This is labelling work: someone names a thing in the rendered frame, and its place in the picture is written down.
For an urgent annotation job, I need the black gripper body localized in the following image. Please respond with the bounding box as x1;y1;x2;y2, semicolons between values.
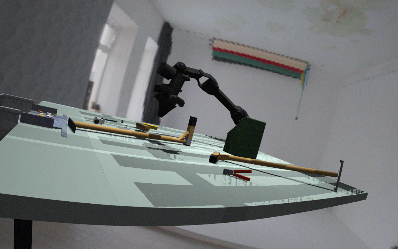
154;82;185;107

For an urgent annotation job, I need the brown wooden block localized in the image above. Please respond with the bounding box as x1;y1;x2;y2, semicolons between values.
136;122;150;132

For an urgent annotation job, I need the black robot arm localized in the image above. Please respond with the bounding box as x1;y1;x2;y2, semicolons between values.
154;62;249;125

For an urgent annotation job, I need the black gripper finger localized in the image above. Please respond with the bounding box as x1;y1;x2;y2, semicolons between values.
157;99;164;116
160;100;176;118

